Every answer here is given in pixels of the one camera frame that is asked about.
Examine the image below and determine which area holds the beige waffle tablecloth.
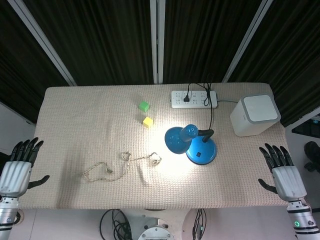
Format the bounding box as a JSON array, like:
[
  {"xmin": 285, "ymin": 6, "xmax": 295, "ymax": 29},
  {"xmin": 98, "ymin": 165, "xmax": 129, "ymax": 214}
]
[{"xmin": 17, "ymin": 82, "xmax": 292, "ymax": 210}]

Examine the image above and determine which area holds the blue desk lamp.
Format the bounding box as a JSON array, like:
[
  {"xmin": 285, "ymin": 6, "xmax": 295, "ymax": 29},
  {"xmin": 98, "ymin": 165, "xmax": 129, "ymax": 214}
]
[{"xmin": 164, "ymin": 123, "xmax": 218, "ymax": 166}]

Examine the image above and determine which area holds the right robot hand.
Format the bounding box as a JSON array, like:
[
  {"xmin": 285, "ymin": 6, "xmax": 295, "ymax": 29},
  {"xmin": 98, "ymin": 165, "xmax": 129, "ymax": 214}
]
[{"xmin": 257, "ymin": 143, "xmax": 308, "ymax": 203}]

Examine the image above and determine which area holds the white power strip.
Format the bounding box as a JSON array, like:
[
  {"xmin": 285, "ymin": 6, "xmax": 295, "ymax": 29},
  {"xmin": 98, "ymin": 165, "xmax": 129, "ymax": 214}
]
[{"xmin": 169, "ymin": 90, "xmax": 219, "ymax": 109}]

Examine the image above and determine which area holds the robot base metal column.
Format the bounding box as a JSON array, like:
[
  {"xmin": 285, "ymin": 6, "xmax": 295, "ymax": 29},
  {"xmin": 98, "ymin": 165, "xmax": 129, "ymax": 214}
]
[{"xmin": 122, "ymin": 209, "xmax": 193, "ymax": 240}]

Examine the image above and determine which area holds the black office chair base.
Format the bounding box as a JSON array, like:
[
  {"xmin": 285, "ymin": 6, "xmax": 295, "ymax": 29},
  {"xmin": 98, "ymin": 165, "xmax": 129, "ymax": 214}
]
[{"xmin": 303, "ymin": 141, "xmax": 320, "ymax": 173}]

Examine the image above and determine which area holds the white slanted frame post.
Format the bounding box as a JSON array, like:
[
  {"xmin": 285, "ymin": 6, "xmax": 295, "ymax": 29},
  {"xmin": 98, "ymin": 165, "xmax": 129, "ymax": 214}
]
[
  {"xmin": 7, "ymin": 0, "xmax": 77, "ymax": 87},
  {"xmin": 221, "ymin": 0, "xmax": 276, "ymax": 83}
]

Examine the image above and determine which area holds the black cable bundle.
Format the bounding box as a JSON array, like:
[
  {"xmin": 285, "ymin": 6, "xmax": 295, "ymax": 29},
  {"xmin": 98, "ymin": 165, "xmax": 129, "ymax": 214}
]
[{"xmin": 99, "ymin": 208, "xmax": 133, "ymax": 240}]

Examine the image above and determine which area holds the white centre frame post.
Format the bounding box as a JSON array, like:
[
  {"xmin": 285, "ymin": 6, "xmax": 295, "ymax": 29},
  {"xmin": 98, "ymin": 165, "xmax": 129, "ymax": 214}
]
[{"xmin": 149, "ymin": 0, "xmax": 166, "ymax": 85}]

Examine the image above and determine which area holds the white cube speaker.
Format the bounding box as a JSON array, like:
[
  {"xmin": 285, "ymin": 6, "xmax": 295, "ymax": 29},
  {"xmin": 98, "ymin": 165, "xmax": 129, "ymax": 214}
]
[{"xmin": 229, "ymin": 93, "xmax": 282, "ymax": 138}]

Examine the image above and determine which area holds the beige knotted rope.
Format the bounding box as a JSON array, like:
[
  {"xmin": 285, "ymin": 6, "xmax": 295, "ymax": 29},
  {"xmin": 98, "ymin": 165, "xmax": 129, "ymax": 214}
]
[{"xmin": 82, "ymin": 151, "xmax": 162, "ymax": 184}]

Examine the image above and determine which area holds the black plug with cable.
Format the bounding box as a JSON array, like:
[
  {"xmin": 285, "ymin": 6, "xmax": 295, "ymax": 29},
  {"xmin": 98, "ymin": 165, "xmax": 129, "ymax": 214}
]
[{"xmin": 182, "ymin": 83, "xmax": 194, "ymax": 103}]

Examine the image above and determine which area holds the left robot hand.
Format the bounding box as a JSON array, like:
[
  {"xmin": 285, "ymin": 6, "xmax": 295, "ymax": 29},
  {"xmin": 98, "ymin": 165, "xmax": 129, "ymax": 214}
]
[{"xmin": 0, "ymin": 137, "xmax": 50, "ymax": 200}]

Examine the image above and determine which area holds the black curtain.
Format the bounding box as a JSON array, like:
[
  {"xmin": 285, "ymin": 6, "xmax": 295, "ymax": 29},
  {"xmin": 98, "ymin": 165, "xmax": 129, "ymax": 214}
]
[{"xmin": 0, "ymin": 0, "xmax": 320, "ymax": 128}]

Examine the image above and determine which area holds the white cabinet with screen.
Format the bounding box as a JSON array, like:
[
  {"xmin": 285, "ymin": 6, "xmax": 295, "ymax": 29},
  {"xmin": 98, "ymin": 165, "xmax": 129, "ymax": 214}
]
[{"xmin": 284, "ymin": 106, "xmax": 320, "ymax": 143}]

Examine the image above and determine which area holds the black cable with green light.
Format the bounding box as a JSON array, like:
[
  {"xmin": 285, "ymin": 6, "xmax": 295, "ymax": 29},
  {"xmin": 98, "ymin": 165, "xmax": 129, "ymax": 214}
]
[{"xmin": 191, "ymin": 208, "xmax": 208, "ymax": 240}]

